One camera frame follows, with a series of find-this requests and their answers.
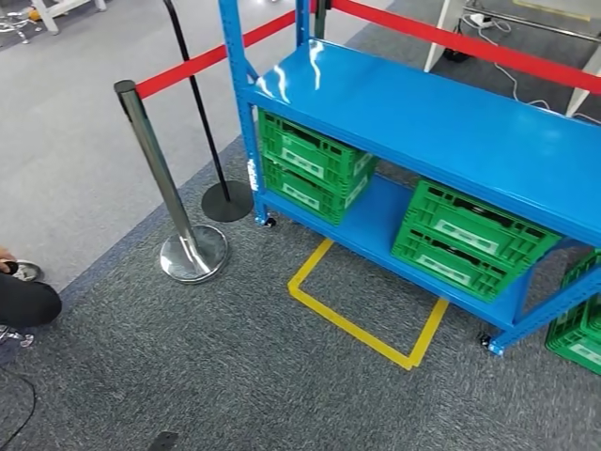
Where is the black floor cable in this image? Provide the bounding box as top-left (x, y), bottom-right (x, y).
top-left (0, 366), bottom-right (38, 449)

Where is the person's left hand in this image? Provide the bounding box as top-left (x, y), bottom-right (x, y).
top-left (0, 246), bottom-right (18, 276)

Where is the chrome base swivel stool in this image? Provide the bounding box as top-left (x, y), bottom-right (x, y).
top-left (0, 259), bottom-right (45, 350)
top-left (0, 7), bottom-right (43, 46)

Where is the dark stanchion post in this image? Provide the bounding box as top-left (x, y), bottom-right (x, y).
top-left (313, 0), bottom-right (330, 40)

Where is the white office desk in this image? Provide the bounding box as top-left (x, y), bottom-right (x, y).
top-left (423, 0), bottom-right (601, 119)

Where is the person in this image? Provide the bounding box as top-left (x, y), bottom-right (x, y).
top-left (0, 245), bottom-right (63, 333)

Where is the black round-base stanchion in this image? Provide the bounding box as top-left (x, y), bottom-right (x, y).
top-left (162, 0), bottom-right (255, 224)

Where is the white bench frame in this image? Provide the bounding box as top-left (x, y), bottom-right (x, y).
top-left (29, 0), bottom-right (108, 36)

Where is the black bag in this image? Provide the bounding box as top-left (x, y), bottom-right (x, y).
top-left (442, 46), bottom-right (472, 65)

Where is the chrome round-base stanchion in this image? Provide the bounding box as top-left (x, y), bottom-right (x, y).
top-left (113, 79), bottom-right (230, 286)

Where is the blue steel shelf rack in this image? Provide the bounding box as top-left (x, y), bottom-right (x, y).
top-left (218, 0), bottom-right (601, 358)

